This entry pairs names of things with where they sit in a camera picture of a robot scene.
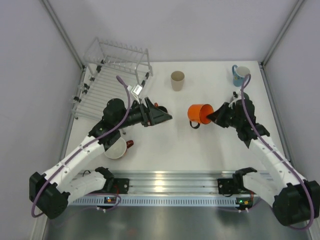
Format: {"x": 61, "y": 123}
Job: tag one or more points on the beige handleless cup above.
{"x": 177, "y": 80}

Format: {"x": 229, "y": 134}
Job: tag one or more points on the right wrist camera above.
{"x": 236, "y": 95}

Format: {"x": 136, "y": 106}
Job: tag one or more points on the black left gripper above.
{"x": 145, "y": 115}

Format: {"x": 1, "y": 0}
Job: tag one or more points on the perforated grey cable duct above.
{"x": 162, "y": 201}

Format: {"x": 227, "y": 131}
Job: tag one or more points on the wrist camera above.
{"x": 135, "y": 90}
{"x": 236, "y": 95}

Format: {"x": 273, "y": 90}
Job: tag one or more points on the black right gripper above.
{"x": 227, "y": 116}

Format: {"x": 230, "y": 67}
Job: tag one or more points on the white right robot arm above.
{"x": 291, "y": 196}

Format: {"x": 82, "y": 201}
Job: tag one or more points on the orange mug black handle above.
{"x": 198, "y": 115}

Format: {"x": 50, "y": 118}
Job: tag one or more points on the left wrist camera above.
{"x": 135, "y": 90}

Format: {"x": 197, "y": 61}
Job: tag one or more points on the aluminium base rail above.
{"x": 173, "y": 183}

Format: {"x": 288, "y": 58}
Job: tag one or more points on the blue mug white interior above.
{"x": 239, "y": 73}

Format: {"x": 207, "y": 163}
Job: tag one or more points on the brown mug black interior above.
{"x": 161, "y": 108}

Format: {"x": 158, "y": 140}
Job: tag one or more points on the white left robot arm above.
{"x": 52, "y": 191}

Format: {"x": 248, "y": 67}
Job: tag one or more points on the silver wire dish rack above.
{"x": 104, "y": 61}

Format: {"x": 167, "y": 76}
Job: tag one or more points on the red mug white interior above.
{"x": 118, "y": 149}

